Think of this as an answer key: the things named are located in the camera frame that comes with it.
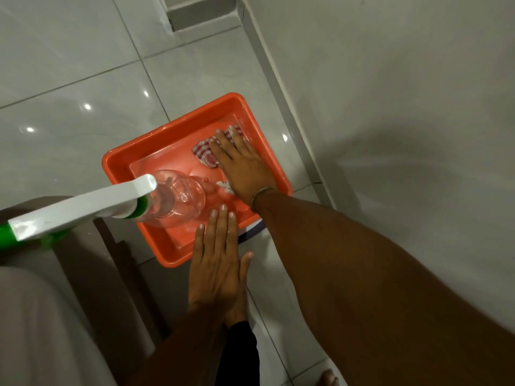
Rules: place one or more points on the red white checkered cloth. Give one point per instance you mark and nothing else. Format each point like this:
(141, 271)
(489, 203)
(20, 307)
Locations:
(203, 152)

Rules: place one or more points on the person's right little finger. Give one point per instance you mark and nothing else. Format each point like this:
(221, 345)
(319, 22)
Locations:
(251, 150)

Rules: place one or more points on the person's right middle finger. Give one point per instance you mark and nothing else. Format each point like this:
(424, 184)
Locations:
(226, 142)

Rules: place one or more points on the orange plastic tray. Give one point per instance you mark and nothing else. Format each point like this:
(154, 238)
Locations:
(161, 146)

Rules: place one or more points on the person's left thumb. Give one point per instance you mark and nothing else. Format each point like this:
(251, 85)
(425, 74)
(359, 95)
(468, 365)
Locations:
(245, 271)

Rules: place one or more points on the person's left hand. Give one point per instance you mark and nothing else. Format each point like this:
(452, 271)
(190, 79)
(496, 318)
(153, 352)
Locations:
(215, 277)

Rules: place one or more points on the person's left middle finger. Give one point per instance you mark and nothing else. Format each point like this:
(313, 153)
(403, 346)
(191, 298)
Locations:
(221, 229)

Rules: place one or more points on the person's bare foot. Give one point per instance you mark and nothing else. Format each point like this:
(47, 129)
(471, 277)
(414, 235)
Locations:
(328, 378)

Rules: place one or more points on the person's left little finger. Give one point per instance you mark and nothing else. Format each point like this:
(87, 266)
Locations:
(200, 241)

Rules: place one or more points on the white stool with blue rim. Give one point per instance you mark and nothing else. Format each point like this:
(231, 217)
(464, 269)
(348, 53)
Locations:
(251, 232)

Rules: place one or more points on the person's right hand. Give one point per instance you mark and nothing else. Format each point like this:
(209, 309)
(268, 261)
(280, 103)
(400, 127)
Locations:
(246, 172)

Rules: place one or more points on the clear spray bottle white trigger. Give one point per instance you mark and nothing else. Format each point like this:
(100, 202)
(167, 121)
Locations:
(80, 204)

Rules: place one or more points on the white fabric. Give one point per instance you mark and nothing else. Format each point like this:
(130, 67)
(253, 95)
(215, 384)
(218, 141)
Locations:
(40, 329)

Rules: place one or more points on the person's black trouser leg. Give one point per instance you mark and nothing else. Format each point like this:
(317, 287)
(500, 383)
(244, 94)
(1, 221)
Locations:
(239, 357)

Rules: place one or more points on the person's right forearm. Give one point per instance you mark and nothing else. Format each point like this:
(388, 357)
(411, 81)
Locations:
(362, 285)

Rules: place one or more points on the brown chair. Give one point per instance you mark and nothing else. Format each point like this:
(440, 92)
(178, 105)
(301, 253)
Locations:
(116, 285)

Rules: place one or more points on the person's left forearm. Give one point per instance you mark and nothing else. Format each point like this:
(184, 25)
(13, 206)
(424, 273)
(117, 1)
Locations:
(185, 349)

